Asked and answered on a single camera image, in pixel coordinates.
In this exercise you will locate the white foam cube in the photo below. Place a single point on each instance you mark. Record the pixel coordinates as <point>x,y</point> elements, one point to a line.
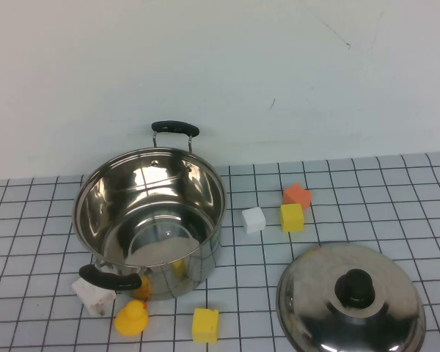
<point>253,220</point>

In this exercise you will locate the white charger plug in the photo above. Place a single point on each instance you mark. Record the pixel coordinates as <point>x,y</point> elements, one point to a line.
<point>92,300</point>

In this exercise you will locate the white black-grid table mat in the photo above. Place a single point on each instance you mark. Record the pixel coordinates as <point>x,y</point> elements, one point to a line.
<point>352,205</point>

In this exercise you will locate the yellow rubber duck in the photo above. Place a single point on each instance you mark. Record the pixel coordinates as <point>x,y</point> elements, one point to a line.
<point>131,319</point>

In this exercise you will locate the orange foam cube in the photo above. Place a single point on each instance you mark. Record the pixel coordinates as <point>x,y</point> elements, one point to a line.
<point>297,194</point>

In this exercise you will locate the yellow foam cube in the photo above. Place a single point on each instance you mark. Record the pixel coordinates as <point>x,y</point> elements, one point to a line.
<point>292,218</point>
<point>205,325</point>

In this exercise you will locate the stainless steel lid black knob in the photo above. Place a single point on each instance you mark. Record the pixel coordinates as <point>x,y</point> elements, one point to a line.
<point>315,293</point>

